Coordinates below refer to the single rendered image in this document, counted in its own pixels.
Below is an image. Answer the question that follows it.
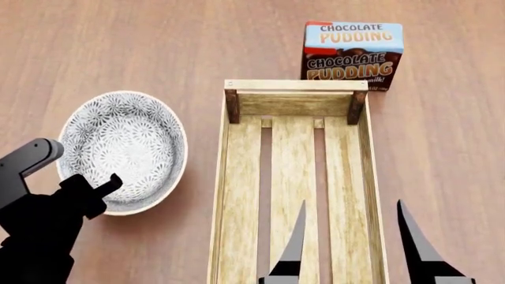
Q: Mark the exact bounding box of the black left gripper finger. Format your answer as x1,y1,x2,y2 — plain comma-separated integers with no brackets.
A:
92,173,122,206
58,173,96,193

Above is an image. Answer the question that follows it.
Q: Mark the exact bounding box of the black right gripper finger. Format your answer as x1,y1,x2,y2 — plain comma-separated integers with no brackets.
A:
269,199,307,284
396,199,466,284

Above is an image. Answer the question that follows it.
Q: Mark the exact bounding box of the patterned black and white bowl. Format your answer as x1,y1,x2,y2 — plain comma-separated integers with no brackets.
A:
56,90,189,217

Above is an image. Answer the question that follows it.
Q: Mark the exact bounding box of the light wooden slatted tray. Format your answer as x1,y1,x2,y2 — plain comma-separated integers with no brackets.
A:
205,78,392,284

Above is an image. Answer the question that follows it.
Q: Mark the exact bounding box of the chocolate pudding box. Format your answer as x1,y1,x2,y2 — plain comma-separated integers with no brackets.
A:
300,21,405,93

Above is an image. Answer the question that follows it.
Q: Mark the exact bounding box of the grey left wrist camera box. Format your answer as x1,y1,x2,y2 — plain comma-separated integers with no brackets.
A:
0,137,65,210

